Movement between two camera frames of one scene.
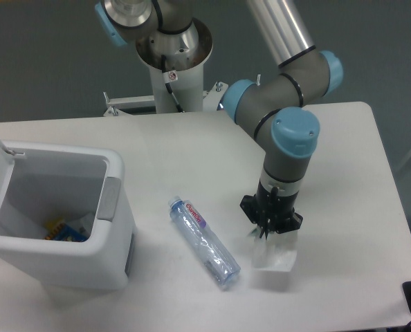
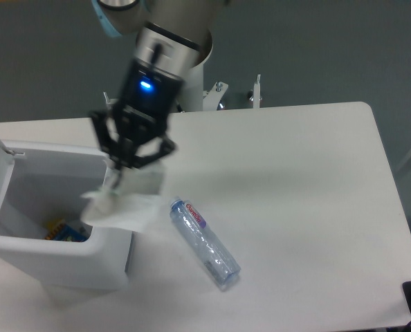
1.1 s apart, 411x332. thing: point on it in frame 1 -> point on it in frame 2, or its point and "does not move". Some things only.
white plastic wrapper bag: x=277 y=252 -> x=122 y=197
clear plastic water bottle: x=216 y=261 does not move
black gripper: x=270 y=210 -> x=147 y=100
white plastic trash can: x=66 y=216 does not move
